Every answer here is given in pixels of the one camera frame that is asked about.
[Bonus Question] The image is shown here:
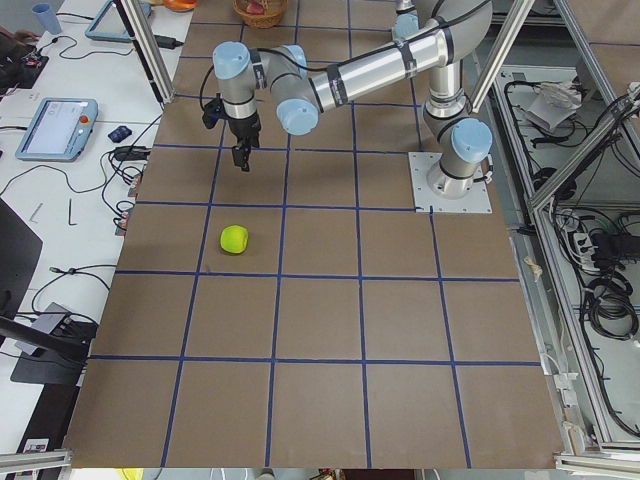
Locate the blue plastic cup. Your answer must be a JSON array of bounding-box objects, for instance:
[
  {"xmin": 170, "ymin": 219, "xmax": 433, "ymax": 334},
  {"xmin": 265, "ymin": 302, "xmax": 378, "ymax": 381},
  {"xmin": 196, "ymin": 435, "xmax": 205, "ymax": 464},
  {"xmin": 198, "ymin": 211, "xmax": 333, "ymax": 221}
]
[{"xmin": 32, "ymin": 3, "xmax": 61, "ymax": 35}]

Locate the red yellow apple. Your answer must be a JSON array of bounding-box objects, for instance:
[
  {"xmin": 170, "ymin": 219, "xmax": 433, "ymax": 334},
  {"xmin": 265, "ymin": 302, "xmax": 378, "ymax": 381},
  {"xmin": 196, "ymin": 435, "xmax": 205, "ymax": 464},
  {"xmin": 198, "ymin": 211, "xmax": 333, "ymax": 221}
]
[{"xmin": 245, "ymin": 1, "xmax": 265, "ymax": 16}]

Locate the teach pendant tablet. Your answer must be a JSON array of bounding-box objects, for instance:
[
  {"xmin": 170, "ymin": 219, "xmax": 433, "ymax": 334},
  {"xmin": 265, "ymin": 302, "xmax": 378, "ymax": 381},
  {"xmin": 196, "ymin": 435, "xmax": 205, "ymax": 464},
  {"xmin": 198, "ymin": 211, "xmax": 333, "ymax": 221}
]
[
  {"xmin": 15, "ymin": 97, "xmax": 99, "ymax": 163},
  {"xmin": 85, "ymin": 1, "xmax": 131, "ymax": 43}
]

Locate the wicker basket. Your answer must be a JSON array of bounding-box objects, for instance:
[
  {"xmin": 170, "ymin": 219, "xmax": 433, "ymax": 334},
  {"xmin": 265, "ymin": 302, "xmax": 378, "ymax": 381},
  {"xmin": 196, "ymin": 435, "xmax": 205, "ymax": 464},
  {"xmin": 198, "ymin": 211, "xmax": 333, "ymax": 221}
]
[{"xmin": 233, "ymin": 0, "xmax": 288, "ymax": 29}]

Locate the aluminium frame post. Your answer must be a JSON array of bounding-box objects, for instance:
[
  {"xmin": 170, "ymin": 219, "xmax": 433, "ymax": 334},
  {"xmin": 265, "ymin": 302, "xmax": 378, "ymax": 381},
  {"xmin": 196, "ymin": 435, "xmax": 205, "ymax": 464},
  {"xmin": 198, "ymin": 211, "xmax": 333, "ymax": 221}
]
[{"xmin": 114, "ymin": 0, "xmax": 175, "ymax": 105}]

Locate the green apple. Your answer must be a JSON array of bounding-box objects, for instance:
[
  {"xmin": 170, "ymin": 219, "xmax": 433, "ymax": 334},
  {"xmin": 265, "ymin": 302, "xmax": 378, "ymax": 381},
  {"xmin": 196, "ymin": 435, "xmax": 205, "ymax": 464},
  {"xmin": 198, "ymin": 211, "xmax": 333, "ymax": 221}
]
[{"xmin": 219, "ymin": 225, "xmax": 249, "ymax": 255}]

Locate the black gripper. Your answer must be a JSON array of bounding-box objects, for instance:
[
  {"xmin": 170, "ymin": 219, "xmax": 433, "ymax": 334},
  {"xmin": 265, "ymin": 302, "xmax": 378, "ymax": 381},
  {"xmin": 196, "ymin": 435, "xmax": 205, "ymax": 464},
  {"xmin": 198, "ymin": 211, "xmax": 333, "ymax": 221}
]
[{"xmin": 229, "ymin": 115, "xmax": 261, "ymax": 172}]

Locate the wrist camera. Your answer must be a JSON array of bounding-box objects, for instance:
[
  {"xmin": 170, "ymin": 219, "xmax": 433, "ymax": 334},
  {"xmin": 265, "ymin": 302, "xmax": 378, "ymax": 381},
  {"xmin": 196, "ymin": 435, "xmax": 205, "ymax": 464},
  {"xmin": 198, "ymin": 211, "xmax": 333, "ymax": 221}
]
[{"xmin": 202, "ymin": 97, "xmax": 225, "ymax": 130}]

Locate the black power adapter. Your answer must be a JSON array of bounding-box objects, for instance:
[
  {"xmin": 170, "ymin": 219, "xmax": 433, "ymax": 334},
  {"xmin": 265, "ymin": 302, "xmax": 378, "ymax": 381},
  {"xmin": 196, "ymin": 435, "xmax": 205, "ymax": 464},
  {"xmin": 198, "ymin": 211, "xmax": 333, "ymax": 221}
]
[{"xmin": 154, "ymin": 35, "xmax": 184, "ymax": 50}]

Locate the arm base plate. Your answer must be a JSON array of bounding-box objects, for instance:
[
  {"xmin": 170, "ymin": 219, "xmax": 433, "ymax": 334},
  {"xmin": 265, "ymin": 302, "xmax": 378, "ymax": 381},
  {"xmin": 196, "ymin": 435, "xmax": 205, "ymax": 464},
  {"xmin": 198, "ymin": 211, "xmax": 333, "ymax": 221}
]
[{"xmin": 408, "ymin": 152, "xmax": 492, "ymax": 215}]

